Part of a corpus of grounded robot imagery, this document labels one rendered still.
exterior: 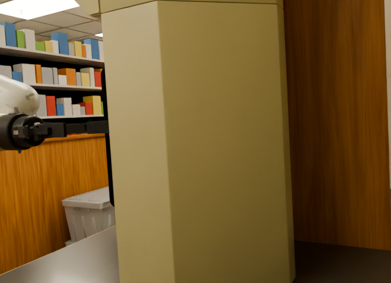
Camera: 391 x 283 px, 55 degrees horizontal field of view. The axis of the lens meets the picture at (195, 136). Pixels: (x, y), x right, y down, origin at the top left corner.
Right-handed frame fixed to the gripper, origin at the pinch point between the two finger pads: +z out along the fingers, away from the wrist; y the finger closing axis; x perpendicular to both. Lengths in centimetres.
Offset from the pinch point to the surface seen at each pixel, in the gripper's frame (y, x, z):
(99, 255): -0.2, 28.4, 1.5
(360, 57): 23, -11, 55
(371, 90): 23, -4, 56
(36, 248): 119, 89, -176
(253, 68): -3.6, -8.2, 40.9
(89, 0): -14.2, -21.0, 17.0
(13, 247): 101, 81, -176
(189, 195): -12.0, 11.0, 32.4
